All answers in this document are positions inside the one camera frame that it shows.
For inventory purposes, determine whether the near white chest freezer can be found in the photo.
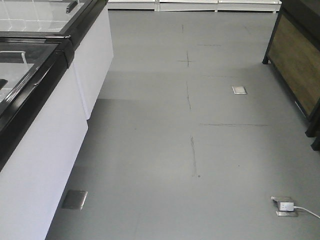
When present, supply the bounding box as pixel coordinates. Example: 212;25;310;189
0;39;88;240

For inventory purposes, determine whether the wooden black-framed display counter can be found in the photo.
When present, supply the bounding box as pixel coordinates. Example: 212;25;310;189
262;0;320;151

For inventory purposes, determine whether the white power adapter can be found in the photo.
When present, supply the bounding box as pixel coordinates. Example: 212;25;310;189
278;201;295;212

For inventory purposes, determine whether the white power cable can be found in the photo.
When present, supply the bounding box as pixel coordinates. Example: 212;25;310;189
292;205;320;218

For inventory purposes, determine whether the steel floor plate near freezer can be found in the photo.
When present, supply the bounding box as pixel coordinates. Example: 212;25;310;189
61;189;88;210

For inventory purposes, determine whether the steel floor socket plate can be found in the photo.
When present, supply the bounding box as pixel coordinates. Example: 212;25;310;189
231;86;248;95

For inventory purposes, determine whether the white chest freezer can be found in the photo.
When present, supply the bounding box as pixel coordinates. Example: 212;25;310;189
0;0;114;119
0;39;88;240

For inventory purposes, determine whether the far white chest freezer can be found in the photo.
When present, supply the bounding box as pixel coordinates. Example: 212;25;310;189
0;0;114;119

